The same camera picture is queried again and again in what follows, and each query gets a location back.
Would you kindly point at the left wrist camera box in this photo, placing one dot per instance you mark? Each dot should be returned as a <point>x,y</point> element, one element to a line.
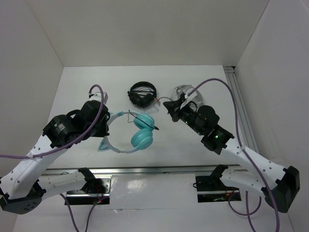
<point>98,97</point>

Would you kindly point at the aluminium side rail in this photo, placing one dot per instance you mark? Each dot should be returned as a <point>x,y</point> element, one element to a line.
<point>244,122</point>

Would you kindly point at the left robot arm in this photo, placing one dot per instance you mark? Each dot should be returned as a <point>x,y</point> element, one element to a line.
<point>25,187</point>

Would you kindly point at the teal cat-ear headphones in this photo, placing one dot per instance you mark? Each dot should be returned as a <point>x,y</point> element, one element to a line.
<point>141,140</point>

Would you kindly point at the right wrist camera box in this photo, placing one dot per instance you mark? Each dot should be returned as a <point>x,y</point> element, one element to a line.
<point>187,98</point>

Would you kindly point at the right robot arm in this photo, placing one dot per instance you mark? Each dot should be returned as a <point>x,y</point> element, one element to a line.
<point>277,184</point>

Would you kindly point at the black wired headphones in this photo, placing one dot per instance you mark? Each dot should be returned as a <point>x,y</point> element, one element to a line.
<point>143,94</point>

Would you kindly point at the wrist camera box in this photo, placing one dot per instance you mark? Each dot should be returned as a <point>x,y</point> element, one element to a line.
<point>98,97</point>
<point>187,98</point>

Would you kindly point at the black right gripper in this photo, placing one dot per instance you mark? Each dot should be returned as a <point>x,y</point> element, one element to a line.
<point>173,108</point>

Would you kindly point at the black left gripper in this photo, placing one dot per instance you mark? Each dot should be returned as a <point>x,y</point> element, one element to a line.
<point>103,131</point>

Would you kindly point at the aluminium table edge rail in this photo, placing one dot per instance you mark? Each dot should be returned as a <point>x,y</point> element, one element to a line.
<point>144,170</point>

